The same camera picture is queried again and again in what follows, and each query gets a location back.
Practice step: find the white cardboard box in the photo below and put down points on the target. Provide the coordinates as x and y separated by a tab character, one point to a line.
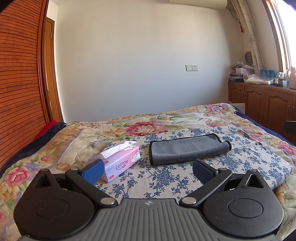
238	107

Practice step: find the clear plastic bag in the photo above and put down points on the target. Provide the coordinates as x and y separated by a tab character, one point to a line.
257	79

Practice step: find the window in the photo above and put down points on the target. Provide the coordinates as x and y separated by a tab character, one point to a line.
281	34

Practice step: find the pink box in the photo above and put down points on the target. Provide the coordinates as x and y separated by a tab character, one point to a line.
244	72

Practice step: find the blue floral cloth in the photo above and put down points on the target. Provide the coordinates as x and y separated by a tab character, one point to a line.
242	160

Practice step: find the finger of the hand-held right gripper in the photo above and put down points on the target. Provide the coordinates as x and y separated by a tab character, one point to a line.
291	127

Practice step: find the cream air conditioner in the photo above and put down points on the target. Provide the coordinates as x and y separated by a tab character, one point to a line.
198	3

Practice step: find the dark blue blanket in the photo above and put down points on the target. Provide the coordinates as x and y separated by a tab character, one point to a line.
27	148

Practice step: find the stack of books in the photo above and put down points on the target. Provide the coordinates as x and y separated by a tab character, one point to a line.
235	78

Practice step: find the white wall socket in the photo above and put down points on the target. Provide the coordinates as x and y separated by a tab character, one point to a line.
192	67

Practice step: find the slatted wooden wardrobe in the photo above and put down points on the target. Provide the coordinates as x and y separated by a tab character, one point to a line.
18	69

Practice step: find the wooden door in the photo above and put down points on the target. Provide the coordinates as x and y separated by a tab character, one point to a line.
52	74

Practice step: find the red tassel ornament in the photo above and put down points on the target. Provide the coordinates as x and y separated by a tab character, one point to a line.
241	26

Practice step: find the blue box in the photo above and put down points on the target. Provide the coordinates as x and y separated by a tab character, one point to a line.
267	73

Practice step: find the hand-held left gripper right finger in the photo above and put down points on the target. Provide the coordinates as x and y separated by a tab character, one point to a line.
203	172

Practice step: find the wooden cabinet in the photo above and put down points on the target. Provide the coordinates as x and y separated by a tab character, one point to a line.
272	104

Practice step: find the red cloth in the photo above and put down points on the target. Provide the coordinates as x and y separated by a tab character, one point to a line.
47	129

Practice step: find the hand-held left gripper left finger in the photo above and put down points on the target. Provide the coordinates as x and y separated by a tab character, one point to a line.
93	172

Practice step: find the pink tissue pack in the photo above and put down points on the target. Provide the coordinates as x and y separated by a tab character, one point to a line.
122	160

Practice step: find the patterned beige curtain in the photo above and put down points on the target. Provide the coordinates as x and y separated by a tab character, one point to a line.
248	25

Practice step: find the floral blanket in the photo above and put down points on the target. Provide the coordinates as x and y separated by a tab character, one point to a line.
69	143

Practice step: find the grey towel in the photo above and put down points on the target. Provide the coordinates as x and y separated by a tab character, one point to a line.
187	149

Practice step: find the pink thermos jug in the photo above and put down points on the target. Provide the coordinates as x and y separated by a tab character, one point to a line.
293	78

